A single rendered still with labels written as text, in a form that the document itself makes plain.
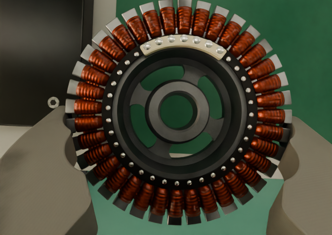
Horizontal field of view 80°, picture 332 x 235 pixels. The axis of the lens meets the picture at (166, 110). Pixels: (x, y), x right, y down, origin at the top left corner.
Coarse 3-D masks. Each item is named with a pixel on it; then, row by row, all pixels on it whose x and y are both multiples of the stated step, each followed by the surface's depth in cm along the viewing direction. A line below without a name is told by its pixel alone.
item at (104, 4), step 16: (96, 0) 18; (112, 0) 18; (96, 16) 18; (112, 16) 18; (96, 32) 18; (96, 48) 18; (0, 128) 18; (16, 128) 18; (0, 144) 18; (272, 160) 18; (272, 176) 18
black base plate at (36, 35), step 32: (0, 0) 16; (32, 0) 16; (64, 0) 16; (0, 32) 16; (32, 32) 16; (64, 32) 16; (0, 64) 16; (32, 64) 16; (64, 64) 16; (0, 96) 16; (32, 96) 16; (64, 96) 16
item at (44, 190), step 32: (32, 128) 8; (64, 128) 9; (0, 160) 7; (32, 160) 7; (64, 160) 7; (0, 192) 6; (32, 192) 6; (64, 192) 6; (0, 224) 5; (32, 224) 5; (64, 224) 5; (96, 224) 6
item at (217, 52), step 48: (144, 48) 9; (192, 48) 10; (240, 48) 9; (96, 96) 9; (144, 96) 12; (192, 96) 10; (240, 96) 10; (288, 96) 10; (96, 144) 10; (240, 144) 10; (144, 192) 9; (192, 192) 9; (240, 192) 9
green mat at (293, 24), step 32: (128, 0) 18; (192, 0) 18; (224, 0) 18; (256, 0) 18; (288, 0) 18; (320, 0) 18; (288, 32) 18; (320, 32) 18; (288, 64) 18; (320, 64) 18; (320, 96) 18; (320, 128) 18
